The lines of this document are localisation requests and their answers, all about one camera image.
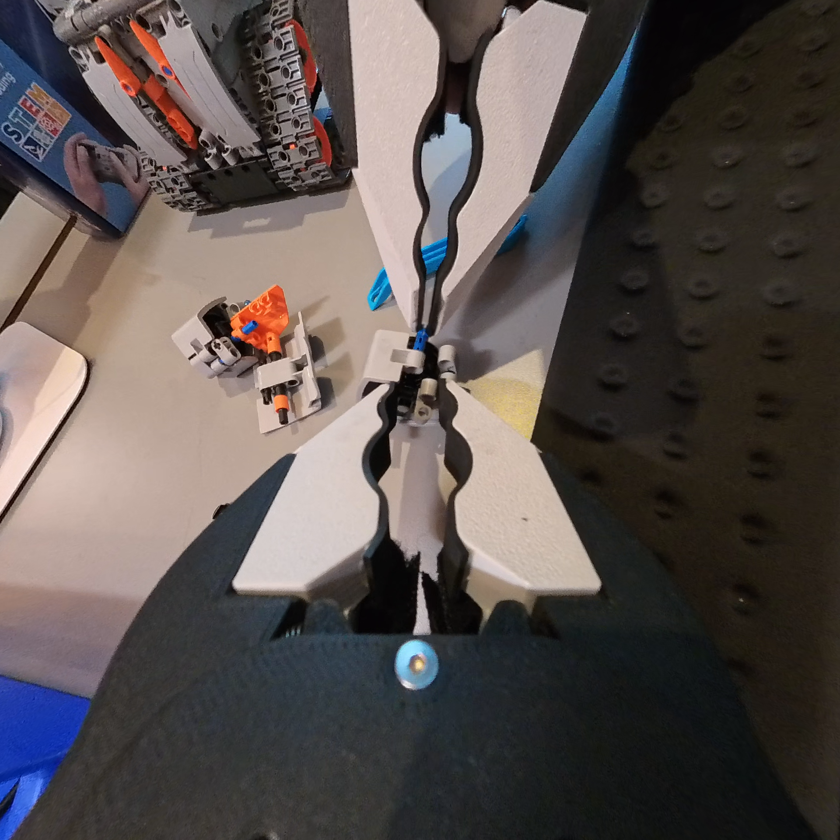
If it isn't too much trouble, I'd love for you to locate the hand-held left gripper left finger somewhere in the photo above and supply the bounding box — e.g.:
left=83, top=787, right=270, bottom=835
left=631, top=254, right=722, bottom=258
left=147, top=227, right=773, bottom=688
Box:
left=233, top=382, right=421, bottom=633

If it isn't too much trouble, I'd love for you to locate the grey orange axle assembly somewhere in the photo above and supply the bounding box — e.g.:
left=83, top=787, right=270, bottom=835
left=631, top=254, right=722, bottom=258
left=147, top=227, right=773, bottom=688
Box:
left=228, top=283, right=327, bottom=437

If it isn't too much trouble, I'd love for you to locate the black wheel hub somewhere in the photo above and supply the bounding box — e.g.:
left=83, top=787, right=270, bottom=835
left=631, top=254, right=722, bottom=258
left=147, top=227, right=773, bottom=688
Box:
left=394, top=340, right=448, bottom=422

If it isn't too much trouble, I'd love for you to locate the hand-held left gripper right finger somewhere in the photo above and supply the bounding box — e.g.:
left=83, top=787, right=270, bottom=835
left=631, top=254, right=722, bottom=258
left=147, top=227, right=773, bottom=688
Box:
left=423, top=381, right=602, bottom=633

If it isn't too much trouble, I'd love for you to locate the grey orange toy robot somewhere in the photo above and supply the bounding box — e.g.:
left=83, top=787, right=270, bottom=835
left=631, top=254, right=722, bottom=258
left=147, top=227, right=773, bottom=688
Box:
left=51, top=0, right=353, bottom=215

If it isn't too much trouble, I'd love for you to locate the blue plastic bin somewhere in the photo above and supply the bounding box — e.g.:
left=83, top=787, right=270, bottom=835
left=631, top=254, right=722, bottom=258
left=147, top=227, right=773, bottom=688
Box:
left=0, top=676, right=94, bottom=840

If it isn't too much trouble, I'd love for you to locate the light blue plastic tool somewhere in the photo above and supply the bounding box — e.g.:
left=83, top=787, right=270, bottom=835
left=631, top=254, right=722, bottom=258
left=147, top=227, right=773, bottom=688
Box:
left=365, top=212, right=530, bottom=311

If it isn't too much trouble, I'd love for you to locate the blue robot kit box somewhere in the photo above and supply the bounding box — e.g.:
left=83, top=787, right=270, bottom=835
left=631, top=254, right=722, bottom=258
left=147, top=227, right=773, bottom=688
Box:
left=0, top=39, right=153, bottom=240

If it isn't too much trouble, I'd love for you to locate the grey black wheel Lego assembly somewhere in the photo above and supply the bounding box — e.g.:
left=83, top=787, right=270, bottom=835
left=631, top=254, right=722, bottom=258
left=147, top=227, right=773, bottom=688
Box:
left=356, top=327, right=462, bottom=429

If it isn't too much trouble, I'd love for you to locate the black dimpled panel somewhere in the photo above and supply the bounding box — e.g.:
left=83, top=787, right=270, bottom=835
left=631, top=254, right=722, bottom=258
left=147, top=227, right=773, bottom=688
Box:
left=530, top=0, right=840, bottom=788

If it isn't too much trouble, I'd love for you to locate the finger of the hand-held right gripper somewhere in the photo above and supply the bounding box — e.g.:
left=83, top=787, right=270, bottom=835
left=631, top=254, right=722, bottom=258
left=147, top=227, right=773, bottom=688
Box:
left=346, top=0, right=449, bottom=328
left=428, top=0, right=589, bottom=329

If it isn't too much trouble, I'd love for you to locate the grey shell block assembly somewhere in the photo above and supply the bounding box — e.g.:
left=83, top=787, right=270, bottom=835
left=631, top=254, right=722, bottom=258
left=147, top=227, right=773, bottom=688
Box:
left=171, top=295, right=258, bottom=382

